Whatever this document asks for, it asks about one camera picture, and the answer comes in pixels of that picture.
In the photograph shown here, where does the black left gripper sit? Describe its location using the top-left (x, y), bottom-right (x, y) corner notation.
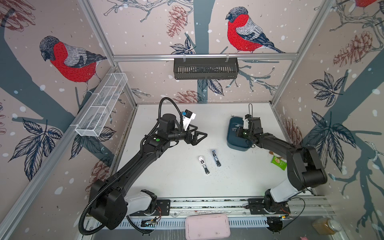
top-left (167, 123), bottom-right (207, 146)

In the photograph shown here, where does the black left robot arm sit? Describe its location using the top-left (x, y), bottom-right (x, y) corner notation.
top-left (78, 97), bottom-right (208, 236)

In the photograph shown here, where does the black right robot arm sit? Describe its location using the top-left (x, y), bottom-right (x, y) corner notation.
top-left (237, 114), bottom-right (328, 213)

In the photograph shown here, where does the teal plastic tray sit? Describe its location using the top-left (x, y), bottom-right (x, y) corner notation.
top-left (227, 117), bottom-right (251, 152)

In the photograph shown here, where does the green snack packet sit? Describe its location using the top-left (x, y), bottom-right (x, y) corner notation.
top-left (271, 156), bottom-right (287, 171)

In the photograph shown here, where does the pink plastic box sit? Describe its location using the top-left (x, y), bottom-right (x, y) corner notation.
top-left (185, 214), bottom-right (231, 240)

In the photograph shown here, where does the amber glass jar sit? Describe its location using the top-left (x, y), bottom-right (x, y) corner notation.
top-left (312, 218), bottom-right (343, 235)

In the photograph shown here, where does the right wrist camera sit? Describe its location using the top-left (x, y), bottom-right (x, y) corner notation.
top-left (243, 114), bottom-right (253, 130)

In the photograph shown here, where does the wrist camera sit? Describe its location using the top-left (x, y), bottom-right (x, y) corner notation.
top-left (243, 114), bottom-right (253, 130)
top-left (182, 110), bottom-right (196, 131)

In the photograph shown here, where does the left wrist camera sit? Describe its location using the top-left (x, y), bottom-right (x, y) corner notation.
top-left (182, 110), bottom-right (196, 131)

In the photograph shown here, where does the black wire hanging basket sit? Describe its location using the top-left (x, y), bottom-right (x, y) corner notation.
top-left (173, 57), bottom-right (240, 81)

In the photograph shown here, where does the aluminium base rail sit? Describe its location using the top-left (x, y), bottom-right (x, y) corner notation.
top-left (116, 196), bottom-right (336, 232)

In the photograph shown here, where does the white mesh wall shelf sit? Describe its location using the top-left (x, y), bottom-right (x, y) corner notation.
top-left (75, 73), bottom-right (128, 137)

